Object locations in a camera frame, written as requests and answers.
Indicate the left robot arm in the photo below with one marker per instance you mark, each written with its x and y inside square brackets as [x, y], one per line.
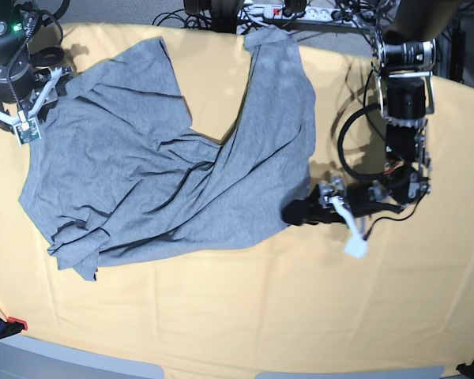
[405, 52]

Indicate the white power strip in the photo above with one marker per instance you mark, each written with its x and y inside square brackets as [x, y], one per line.
[264, 14]

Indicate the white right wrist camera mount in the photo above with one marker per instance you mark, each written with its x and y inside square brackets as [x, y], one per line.
[25, 126]

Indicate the grey t-shirt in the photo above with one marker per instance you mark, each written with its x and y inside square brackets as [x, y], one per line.
[119, 176]

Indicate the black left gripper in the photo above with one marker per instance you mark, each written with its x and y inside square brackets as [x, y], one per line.
[357, 197]

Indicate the yellow tablecloth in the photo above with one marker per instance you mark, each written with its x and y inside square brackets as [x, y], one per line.
[294, 303]

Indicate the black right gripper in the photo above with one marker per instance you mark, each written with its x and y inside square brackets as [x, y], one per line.
[23, 81]

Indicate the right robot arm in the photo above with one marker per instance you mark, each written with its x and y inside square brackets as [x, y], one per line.
[19, 22]

